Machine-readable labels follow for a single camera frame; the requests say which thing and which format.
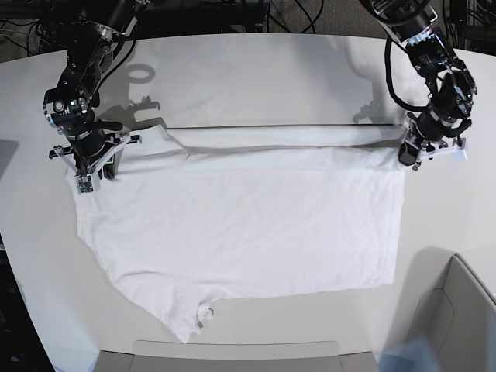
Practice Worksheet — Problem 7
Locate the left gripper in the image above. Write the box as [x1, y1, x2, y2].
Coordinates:
[398, 111, 469, 167]

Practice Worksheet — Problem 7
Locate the blue translucent object corner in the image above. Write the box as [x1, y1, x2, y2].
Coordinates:
[375, 337, 432, 371]

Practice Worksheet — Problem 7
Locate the grey laptop corner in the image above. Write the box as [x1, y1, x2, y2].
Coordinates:
[0, 139, 19, 178]

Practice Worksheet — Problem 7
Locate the black cable loop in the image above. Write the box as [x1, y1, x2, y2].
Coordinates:
[383, 38, 427, 112]

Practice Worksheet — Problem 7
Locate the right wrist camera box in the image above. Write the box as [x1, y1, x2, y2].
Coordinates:
[75, 174, 101, 194]

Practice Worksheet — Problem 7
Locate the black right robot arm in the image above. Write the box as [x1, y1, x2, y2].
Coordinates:
[43, 1, 148, 192]

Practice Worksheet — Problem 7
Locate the grey cardboard box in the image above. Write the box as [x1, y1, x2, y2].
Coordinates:
[409, 254, 495, 371]

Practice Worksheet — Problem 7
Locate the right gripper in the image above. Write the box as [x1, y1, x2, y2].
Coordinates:
[48, 119, 142, 180]

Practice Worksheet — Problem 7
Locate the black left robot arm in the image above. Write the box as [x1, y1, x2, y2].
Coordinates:
[361, 1, 477, 170]

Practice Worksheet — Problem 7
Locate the white T-shirt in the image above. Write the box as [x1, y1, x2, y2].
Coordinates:
[73, 125, 405, 343]

